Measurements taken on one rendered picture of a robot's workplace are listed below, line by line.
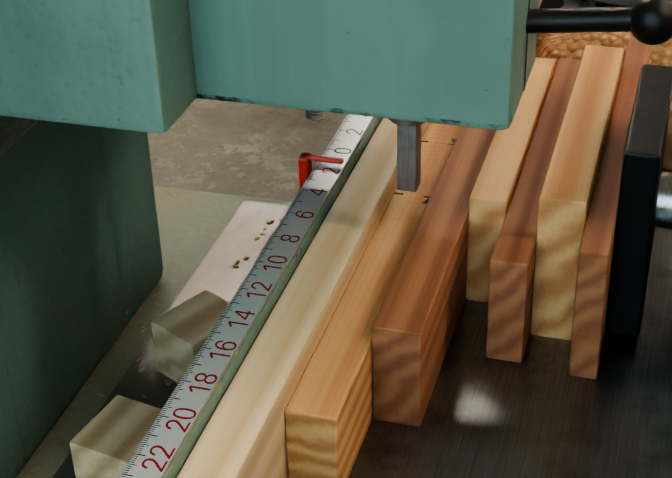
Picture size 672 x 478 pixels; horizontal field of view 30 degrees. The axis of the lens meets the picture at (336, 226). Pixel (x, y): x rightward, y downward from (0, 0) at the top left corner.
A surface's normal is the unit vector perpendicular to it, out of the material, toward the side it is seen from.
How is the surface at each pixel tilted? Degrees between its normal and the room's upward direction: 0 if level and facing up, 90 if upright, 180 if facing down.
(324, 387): 0
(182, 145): 0
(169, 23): 90
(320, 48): 90
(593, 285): 90
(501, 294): 90
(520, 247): 0
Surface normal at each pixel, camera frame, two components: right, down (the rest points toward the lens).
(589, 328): -0.28, 0.51
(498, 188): -0.03, -0.85
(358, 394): 0.96, 0.12
